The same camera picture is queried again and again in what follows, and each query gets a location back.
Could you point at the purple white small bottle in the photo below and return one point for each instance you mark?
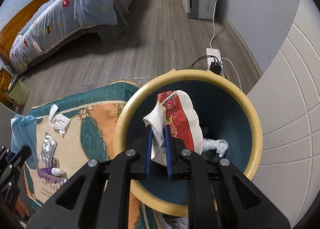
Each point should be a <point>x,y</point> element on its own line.
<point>50,172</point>

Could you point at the white wardrobe door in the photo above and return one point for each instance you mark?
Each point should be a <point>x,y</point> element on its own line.
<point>286,99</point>

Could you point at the teal orange patterned rug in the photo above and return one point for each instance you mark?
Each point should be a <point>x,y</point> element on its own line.
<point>94,115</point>

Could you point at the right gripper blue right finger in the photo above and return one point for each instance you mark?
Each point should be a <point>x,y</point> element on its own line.
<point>176,154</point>

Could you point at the wooden bed frame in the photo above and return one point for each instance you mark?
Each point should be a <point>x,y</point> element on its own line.
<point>11,29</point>

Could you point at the white power strip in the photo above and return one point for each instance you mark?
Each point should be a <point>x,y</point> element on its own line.
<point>214,54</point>

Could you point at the white tissue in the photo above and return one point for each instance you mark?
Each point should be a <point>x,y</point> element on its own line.
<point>220,146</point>
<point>58,121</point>

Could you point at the silver foil blister pack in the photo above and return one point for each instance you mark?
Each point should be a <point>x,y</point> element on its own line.
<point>48,149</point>

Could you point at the yellow rimmed teal trash bin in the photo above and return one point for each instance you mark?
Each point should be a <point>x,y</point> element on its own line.
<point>221,107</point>

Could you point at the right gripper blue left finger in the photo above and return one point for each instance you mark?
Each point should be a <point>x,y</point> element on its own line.
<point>140,169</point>

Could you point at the black charger plug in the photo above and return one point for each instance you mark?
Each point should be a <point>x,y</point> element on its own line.
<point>215,67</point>

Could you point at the white tissue in bin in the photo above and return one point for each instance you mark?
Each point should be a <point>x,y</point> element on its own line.
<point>220,146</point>

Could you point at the green cloth on nightstand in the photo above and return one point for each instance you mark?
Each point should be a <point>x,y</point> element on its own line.
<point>18,91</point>

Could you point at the blue face mask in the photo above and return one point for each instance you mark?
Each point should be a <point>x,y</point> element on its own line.
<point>23,133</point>

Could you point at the red white snack bag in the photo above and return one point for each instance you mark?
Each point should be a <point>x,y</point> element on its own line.
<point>175,109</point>

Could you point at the blue cartoon print duvet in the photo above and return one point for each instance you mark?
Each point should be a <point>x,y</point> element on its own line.
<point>57,20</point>

